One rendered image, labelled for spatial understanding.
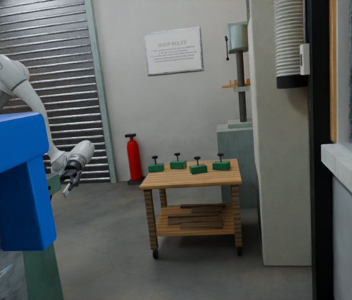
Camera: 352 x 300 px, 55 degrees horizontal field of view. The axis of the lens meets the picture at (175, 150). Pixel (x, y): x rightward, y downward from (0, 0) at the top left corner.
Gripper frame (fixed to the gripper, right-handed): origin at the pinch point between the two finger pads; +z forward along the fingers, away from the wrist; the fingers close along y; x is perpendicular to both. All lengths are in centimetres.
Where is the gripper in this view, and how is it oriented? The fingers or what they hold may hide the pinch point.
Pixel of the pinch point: (57, 191)
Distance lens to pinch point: 170.1
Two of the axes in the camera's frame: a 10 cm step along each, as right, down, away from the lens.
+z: -1.4, 5.4, -8.3
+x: 1.6, 8.4, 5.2
